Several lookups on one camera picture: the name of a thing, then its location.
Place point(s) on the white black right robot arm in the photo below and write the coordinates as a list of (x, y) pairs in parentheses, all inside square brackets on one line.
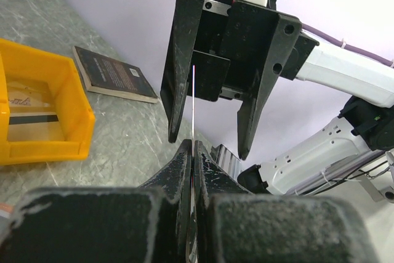
[(361, 127)]

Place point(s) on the yellow bin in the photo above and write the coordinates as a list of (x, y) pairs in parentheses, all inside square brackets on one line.
[(74, 113)]

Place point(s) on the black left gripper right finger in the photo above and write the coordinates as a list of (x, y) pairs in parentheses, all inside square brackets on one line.
[(235, 225)]

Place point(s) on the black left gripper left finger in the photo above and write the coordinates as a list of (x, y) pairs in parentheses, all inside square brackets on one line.
[(148, 223)]

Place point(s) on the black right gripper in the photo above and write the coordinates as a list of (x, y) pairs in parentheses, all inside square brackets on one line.
[(239, 51)]

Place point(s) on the black book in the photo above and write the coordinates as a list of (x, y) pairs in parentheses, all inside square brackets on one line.
[(108, 76)]

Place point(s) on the white card from red bin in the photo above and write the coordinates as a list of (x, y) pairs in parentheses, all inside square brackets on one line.
[(191, 253)]

